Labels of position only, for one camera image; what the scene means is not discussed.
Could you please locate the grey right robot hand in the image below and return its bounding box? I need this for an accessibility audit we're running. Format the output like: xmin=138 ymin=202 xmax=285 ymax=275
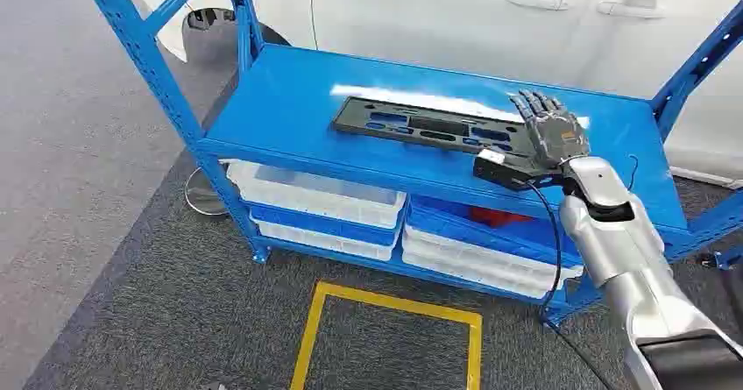
xmin=509 ymin=89 xmax=591 ymax=171

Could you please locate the black plastic panel with cutouts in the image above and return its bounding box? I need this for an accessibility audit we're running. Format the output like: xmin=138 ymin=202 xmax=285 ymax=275
xmin=330 ymin=96 xmax=538 ymax=160

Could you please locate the red part in bin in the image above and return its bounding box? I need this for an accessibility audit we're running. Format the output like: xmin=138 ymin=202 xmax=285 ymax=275
xmin=469 ymin=206 xmax=533 ymax=230

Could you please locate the white plastic bin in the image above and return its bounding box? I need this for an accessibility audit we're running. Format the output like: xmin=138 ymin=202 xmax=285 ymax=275
xmin=226 ymin=160 xmax=407 ymax=230
xmin=401 ymin=224 xmax=584 ymax=301
xmin=251 ymin=216 xmax=400 ymax=262

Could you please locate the white car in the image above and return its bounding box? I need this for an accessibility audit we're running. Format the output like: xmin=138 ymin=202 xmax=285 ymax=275
xmin=134 ymin=0 xmax=743 ymax=188

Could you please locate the blue metal shelf rack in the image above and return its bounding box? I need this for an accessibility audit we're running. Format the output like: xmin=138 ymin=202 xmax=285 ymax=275
xmin=75 ymin=0 xmax=743 ymax=328

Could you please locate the chrome stanchion base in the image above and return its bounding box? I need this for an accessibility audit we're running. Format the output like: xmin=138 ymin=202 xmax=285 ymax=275
xmin=184 ymin=167 xmax=231 ymax=217

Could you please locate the black car wheel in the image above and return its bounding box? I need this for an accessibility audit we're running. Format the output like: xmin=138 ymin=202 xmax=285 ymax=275
xmin=181 ymin=6 xmax=292 ymax=65

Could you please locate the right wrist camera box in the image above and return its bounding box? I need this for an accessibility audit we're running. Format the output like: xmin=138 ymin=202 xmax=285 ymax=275
xmin=472 ymin=148 xmax=564 ymax=192

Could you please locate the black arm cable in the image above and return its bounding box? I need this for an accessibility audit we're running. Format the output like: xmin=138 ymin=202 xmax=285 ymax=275
xmin=525 ymin=181 xmax=617 ymax=390

